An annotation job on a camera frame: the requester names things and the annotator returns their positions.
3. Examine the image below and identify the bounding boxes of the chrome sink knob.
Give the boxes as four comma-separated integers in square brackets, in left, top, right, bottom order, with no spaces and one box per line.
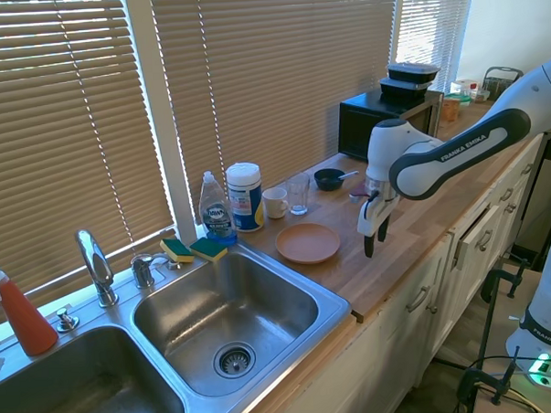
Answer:
[55,307,80,334]

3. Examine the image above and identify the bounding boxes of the black food container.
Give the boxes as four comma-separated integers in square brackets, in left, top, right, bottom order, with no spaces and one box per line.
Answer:
[377,74,433,104]
[386,59,442,86]

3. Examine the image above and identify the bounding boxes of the wide tan window blind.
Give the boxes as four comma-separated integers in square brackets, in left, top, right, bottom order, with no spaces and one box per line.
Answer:
[0,0,182,327]

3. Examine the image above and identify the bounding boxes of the orange spray bottle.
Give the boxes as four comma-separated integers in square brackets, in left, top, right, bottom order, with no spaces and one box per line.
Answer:
[0,256,60,358]

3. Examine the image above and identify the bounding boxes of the narrow bright window blind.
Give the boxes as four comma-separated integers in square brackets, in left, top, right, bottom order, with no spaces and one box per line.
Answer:
[393,0,481,96]

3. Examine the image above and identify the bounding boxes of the black microwave oven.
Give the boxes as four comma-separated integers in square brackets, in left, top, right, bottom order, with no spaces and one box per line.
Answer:
[334,87,448,164]

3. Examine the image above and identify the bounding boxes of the white open drawer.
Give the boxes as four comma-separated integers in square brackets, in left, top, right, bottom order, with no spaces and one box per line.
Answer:
[447,199,504,274]

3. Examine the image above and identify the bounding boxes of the white ceramic mug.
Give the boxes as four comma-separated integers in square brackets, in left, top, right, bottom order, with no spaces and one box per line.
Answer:
[261,185,291,221]

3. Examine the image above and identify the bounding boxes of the metal cabinet handle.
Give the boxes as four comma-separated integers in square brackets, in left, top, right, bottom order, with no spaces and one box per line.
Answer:
[474,229,495,253]
[404,285,433,315]

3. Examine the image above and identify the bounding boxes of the black wire basket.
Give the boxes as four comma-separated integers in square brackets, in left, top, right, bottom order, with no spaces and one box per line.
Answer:
[481,64,525,103]

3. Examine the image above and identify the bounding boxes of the orange plastic plate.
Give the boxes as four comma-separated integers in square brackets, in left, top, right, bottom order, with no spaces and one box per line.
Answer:
[273,221,343,267]

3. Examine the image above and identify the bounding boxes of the clear container green lid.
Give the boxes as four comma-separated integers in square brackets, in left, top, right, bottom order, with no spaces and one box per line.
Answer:
[450,78,482,105]

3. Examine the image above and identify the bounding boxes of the yellow green sponge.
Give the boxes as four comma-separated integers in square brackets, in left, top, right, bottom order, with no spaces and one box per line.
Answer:
[188,235,229,265]
[159,237,196,267]

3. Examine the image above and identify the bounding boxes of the white wipes canister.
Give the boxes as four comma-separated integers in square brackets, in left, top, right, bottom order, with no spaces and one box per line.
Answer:
[224,161,266,234]

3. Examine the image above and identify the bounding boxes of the black C-clamp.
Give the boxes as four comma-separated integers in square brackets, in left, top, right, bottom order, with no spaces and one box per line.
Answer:
[453,344,525,413]
[469,258,537,373]

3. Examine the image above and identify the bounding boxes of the white kitchen cabinets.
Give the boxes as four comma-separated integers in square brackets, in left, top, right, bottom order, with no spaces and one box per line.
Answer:
[236,135,551,413]

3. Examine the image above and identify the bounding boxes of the clear drinking glass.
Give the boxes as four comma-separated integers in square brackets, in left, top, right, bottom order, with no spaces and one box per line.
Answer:
[285,171,313,217]

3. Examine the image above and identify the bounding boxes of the sink drain strainer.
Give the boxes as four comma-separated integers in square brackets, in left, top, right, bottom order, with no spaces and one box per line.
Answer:
[211,340,259,381]

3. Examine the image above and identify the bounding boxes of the chrome faucet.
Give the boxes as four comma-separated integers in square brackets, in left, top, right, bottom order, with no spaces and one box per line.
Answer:
[73,228,121,311]

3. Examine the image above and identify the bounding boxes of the stainless double sink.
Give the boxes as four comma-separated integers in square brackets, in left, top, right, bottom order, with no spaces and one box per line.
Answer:
[0,236,357,413]

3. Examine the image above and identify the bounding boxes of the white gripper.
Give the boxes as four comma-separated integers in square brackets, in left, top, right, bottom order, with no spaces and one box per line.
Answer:
[355,193,404,259]

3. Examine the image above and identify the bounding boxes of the Dawn dish soap bottle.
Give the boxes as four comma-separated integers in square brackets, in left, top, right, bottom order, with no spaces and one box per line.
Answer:
[196,169,238,249]

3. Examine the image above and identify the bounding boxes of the orange snack container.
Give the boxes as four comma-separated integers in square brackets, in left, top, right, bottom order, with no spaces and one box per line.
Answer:
[438,94,465,123]

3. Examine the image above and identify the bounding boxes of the chrome soap dispenser pump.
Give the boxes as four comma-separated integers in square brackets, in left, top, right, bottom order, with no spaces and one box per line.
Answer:
[130,251,171,291]

